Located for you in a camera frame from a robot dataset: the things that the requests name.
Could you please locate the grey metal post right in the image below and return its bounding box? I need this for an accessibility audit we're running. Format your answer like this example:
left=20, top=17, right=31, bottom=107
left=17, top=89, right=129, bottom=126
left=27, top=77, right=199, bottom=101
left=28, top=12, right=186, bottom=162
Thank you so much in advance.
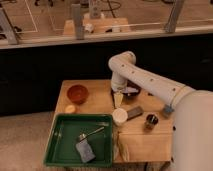
left=164, top=0, right=185, bottom=33

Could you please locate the wooden spatula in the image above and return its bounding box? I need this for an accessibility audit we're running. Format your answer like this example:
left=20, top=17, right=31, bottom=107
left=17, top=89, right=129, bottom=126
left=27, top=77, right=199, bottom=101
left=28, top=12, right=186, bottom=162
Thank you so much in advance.
left=117, top=135, right=130, bottom=162

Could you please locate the wooden board in background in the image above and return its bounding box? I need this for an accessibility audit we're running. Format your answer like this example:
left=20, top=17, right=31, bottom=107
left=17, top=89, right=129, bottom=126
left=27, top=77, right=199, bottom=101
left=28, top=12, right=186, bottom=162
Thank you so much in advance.
left=63, top=18, right=130, bottom=36

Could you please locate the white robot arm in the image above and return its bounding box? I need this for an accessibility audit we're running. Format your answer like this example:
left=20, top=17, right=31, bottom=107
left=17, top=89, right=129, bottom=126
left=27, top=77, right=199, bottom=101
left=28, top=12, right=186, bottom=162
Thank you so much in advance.
left=108, top=51, right=213, bottom=171

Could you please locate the grey metal post left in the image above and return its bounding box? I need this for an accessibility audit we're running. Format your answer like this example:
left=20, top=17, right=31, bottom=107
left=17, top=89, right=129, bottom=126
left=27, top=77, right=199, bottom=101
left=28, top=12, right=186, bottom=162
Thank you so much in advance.
left=0, top=8, right=18, bottom=45

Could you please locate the white cup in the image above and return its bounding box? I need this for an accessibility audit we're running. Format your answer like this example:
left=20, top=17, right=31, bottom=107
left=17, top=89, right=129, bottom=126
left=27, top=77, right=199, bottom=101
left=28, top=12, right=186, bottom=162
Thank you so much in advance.
left=112, top=108, right=128, bottom=126

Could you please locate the red bowl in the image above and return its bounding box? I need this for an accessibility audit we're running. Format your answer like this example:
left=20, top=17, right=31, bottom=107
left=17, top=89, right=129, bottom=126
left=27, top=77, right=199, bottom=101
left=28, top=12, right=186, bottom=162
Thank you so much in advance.
left=67, top=85, right=89, bottom=104

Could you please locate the grey metal post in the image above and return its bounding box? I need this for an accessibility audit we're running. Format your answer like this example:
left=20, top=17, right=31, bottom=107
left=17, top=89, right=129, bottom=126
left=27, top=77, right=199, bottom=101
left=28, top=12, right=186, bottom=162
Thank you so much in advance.
left=0, top=8, right=18, bottom=45
left=164, top=0, right=185, bottom=33
left=71, top=4, right=84, bottom=40

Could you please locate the small metal cup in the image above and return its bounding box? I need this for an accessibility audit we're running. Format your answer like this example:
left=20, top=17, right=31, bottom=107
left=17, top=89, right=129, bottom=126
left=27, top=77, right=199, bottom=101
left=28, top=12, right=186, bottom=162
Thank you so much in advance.
left=145, top=114, right=158, bottom=130

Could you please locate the grey blue sponge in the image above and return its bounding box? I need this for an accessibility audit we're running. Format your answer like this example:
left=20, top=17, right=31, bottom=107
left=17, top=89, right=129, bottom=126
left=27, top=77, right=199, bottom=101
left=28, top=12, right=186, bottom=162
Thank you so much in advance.
left=76, top=139, right=95, bottom=163

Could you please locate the metal spoon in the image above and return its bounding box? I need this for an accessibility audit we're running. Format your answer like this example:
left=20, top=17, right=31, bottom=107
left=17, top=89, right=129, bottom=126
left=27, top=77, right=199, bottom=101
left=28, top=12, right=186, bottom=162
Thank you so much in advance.
left=78, top=127, right=104, bottom=141

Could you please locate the grey rectangular block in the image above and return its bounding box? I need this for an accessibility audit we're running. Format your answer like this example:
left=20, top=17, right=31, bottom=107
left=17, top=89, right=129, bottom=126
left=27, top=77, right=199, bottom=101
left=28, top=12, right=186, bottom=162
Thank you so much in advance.
left=127, top=106, right=143, bottom=120

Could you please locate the small yellow round object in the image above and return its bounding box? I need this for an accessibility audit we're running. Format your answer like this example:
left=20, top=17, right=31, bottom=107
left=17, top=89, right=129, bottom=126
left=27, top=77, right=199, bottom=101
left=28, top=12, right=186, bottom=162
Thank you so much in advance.
left=65, top=105, right=77, bottom=114

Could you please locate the green plastic tray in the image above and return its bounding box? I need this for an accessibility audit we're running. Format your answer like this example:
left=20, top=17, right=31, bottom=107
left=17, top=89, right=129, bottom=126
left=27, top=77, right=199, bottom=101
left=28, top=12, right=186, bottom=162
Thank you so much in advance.
left=44, top=114, right=113, bottom=167

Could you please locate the dark bowl with cloth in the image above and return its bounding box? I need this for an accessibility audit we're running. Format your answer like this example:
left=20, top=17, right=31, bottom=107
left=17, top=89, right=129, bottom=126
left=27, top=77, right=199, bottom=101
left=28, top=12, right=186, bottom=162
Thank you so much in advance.
left=122, top=84, right=141, bottom=97

